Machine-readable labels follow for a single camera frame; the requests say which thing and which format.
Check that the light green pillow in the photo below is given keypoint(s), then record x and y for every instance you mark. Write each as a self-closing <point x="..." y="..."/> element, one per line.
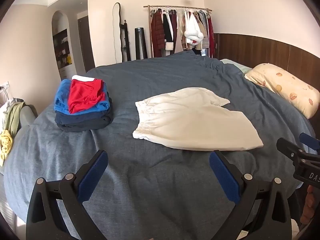
<point x="235" y="65"/>

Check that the red shorts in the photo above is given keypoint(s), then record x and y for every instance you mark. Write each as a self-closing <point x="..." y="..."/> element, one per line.
<point x="82" y="97"/>

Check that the metal clothes rack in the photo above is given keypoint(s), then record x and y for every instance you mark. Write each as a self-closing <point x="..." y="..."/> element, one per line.
<point x="175" y="6"/>

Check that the grey-blue duvet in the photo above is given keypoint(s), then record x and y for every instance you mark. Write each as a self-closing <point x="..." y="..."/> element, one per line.
<point x="150" y="187"/>

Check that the grey chair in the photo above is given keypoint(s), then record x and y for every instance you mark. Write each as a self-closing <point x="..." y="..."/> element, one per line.
<point x="27" y="115"/>

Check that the cream pants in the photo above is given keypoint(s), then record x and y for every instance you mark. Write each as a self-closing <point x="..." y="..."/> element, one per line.
<point x="190" y="125"/>

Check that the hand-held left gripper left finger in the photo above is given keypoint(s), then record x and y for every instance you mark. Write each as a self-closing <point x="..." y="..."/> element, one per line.
<point x="92" y="175"/>

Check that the wavy wall mirror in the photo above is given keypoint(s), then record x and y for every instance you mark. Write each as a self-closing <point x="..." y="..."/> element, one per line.
<point x="116" y="30"/>

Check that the yellow crumpled cloth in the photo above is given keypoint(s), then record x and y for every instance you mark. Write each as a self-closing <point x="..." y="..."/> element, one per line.
<point x="5" y="145"/>

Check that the white folded garment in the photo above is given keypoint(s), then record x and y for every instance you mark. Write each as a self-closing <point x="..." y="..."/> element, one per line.
<point x="81" y="78"/>

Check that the white crumpled cloth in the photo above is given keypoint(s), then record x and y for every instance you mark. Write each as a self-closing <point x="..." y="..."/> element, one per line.
<point x="5" y="112"/>

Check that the black tower fan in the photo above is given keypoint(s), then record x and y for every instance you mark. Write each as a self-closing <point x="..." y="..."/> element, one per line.
<point x="140" y="43"/>

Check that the wooden headboard panel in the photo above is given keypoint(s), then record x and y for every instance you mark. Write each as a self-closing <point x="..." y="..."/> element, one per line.
<point x="262" y="50"/>

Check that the navy folded garment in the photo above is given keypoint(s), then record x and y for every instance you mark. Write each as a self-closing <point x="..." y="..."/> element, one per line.
<point x="75" y="118"/>

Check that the dark folded garment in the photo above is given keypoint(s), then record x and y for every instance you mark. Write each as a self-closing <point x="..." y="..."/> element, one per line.
<point x="85" y="127"/>

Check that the arched niche shelf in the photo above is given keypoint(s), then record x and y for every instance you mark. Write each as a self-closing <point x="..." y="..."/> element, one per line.
<point x="62" y="47"/>

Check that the dark wooden door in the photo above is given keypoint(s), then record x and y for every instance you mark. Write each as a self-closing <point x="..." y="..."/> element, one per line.
<point x="84" y="45"/>

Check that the blue folded garment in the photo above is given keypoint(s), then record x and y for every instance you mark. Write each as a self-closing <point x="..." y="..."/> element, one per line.
<point x="62" y="97"/>

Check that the person's right hand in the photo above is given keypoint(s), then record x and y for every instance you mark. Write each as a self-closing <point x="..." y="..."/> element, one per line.
<point x="308" y="207"/>

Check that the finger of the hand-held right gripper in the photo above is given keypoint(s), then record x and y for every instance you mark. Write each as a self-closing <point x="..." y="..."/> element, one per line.
<point x="308" y="140"/>
<point x="287" y="147"/>

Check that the white fluffy garment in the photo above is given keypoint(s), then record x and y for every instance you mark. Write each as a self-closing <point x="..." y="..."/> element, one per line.
<point x="193" y="35"/>

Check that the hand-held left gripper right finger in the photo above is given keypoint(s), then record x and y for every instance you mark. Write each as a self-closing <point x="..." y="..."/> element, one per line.
<point x="225" y="177"/>

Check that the olive green cloth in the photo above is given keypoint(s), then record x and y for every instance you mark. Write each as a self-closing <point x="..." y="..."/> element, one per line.
<point x="13" y="117"/>

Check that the cream floral pillow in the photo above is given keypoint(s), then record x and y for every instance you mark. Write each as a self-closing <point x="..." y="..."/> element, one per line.
<point x="287" y="90"/>

